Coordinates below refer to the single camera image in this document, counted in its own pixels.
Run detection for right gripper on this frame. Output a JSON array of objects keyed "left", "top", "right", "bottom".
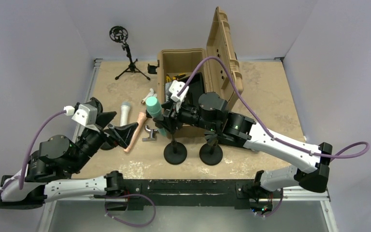
[{"left": 154, "top": 96, "right": 218, "bottom": 132}]

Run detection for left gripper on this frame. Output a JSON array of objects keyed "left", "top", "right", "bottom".
[{"left": 70, "top": 111, "right": 138, "bottom": 173}]

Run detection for green microphone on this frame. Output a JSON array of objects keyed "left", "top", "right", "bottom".
[{"left": 145, "top": 96, "right": 167, "bottom": 137}]

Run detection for white microphone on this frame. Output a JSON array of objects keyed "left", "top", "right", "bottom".
[{"left": 120, "top": 101, "right": 131, "bottom": 126}]

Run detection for pink microphone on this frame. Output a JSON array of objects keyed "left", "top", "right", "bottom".
[{"left": 124, "top": 112, "right": 147, "bottom": 153}]

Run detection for round base stand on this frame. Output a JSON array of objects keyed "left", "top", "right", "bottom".
[
  {"left": 163, "top": 130, "right": 187, "bottom": 165},
  {"left": 89, "top": 97, "right": 115, "bottom": 151},
  {"left": 199, "top": 134, "right": 223, "bottom": 166}
]

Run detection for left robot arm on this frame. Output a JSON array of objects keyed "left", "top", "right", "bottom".
[{"left": 0, "top": 112, "right": 139, "bottom": 210}]

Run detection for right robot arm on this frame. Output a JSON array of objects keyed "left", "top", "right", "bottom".
[{"left": 153, "top": 92, "right": 332, "bottom": 197}]

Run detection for black tripod mic stand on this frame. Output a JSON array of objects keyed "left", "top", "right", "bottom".
[{"left": 109, "top": 26, "right": 151, "bottom": 81}]

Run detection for white pipe fitting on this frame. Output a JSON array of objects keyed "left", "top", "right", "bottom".
[{"left": 141, "top": 88, "right": 157, "bottom": 105}]

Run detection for black tool tray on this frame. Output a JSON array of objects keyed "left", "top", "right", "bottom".
[{"left": 185, "top": 72, "right": 205, "bottom": 106}]

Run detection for yellow pliers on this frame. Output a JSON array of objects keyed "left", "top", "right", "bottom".
[{"left": 165, "top": 73, "right": 186, "bottom": 83}]

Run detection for black toolbox latch rear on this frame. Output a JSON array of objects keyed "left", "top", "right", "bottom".
[{"left": 147, "top": 60, "right": 159, "bottom": 74}]

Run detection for tan plastic toolbox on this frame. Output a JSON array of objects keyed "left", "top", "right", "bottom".
[{"left": 157, "top": 6, "right": 245, "bottom": 140}]

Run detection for silver metal bracket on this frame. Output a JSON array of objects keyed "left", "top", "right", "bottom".
[{"left": 142, "top": 125, "right": 159, "bottom": 142}]

